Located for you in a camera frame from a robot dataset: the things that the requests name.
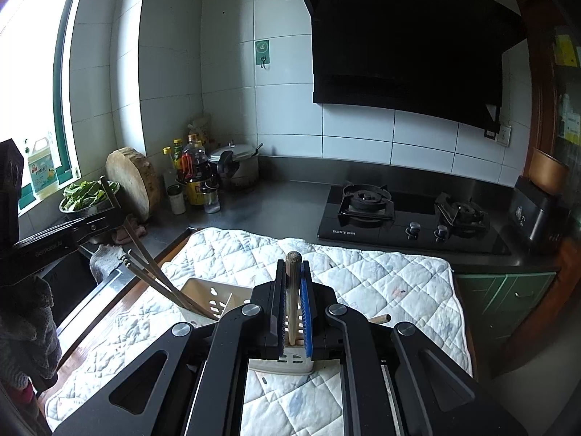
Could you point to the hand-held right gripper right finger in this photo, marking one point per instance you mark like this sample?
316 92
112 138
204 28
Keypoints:
307 318

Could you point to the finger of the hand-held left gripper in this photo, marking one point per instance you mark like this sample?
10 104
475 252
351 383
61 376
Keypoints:
86 229

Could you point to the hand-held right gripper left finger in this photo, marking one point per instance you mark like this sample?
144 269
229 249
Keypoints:
281 309

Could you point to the group of wooden chopsticks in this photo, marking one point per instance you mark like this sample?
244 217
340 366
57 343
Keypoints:
111 191

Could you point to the white plastic utensil holder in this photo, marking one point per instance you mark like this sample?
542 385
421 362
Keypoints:
199 290

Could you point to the person's left forearm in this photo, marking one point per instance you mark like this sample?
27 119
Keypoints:
27 331

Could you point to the steel bowl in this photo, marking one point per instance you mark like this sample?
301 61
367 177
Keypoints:
84 212

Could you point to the green leafy vegetables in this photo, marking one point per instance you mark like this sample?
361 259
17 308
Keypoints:
88 195

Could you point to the grey dish cloth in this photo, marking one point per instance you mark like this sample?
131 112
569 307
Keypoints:
106 261

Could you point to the white detergent jug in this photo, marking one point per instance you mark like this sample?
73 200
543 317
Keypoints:
43 172

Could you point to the pink dish cloth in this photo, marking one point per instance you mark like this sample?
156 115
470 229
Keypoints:
131 231

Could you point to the steel kitchen sink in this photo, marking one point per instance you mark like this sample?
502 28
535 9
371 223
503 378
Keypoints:
72 290

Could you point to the round wooden cutting board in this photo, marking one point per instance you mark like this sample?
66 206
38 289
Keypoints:
131 181

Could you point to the white quilted mat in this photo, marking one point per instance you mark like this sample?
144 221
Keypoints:
386 272

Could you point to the small white jar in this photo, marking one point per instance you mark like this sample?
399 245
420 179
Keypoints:
176 200

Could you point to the dark soy sauce bottle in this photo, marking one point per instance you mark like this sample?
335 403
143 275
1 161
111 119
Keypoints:
197 177

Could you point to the small glass jar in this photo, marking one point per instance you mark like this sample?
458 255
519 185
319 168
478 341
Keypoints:
211 200

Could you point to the green framed window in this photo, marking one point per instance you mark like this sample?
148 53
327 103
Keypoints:
31 54

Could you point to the black gas stove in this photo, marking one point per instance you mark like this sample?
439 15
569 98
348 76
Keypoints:
408 222

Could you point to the steel pressure cooker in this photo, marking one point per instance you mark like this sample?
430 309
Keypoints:
243 163

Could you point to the green kitchen cabinet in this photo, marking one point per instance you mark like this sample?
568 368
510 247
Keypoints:
504 309

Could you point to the black countertop appliance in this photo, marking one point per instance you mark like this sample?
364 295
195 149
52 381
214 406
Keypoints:
535 218

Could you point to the copper coloured pot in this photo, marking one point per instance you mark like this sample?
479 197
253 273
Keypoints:
547 170

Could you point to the black range hood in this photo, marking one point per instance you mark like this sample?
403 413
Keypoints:
399 41

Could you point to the green wall hook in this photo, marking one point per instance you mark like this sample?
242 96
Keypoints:
262 50

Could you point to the wall socket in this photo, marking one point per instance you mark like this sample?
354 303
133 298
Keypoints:
498 134

